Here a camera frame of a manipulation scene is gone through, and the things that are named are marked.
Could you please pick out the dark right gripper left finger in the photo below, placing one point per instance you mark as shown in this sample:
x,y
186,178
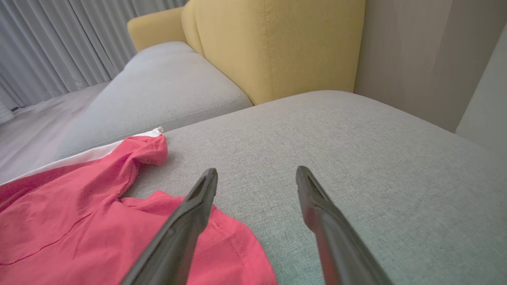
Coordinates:
x,y
182,237

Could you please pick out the red shorts with white trim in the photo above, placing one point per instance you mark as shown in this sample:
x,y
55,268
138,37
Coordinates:
x,y
79,229

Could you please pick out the wide grey sofa seat cushion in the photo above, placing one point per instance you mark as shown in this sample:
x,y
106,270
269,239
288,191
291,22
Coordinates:
x,y
356,158

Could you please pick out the yellow sofa back cushion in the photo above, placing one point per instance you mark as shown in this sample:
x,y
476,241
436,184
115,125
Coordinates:
x,y
190,23
277,47

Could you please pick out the yellow sofa armrest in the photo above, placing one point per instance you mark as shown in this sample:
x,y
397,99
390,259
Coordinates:
x,y
154,29

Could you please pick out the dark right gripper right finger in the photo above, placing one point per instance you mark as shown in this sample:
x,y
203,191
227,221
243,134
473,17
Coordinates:
x,y
336,245

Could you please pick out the grey pleated curtain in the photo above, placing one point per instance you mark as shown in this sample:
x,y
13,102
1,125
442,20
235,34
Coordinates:
x,y
59,43

